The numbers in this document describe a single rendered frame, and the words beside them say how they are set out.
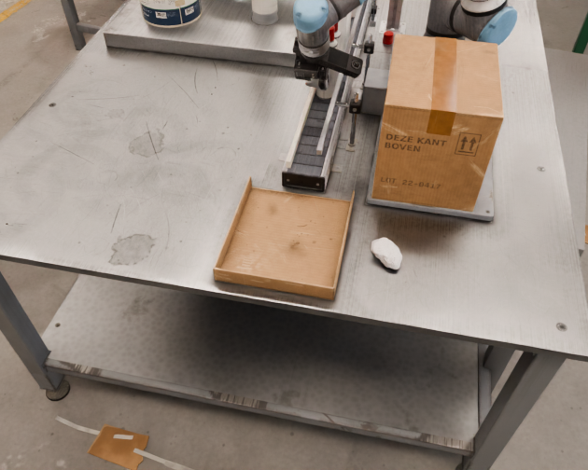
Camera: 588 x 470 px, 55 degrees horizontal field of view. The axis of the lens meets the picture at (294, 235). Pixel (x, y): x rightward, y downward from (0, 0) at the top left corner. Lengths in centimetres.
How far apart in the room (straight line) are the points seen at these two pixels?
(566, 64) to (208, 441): 167
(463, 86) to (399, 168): 22
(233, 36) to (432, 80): 84
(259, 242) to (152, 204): 29
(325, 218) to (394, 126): 28
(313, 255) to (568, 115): 92
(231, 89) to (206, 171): 38
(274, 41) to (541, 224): 100
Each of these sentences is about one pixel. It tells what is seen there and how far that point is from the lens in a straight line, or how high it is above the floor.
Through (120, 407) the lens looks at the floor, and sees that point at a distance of 207.
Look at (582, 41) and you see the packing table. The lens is 340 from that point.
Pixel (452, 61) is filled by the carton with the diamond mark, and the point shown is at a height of 112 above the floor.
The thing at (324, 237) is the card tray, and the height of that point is 83.
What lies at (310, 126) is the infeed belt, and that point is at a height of 88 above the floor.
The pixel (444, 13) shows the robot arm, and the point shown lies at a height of 104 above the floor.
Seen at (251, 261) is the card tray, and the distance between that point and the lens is 125.
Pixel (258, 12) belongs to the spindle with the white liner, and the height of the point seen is 92.
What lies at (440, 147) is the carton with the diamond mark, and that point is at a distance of 127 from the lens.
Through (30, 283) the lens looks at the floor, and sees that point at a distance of 250.
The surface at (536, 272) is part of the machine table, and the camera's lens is 134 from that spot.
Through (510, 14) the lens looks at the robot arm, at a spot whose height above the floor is 110.
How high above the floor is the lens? 180
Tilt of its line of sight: 48 degrees down
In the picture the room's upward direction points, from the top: straight up
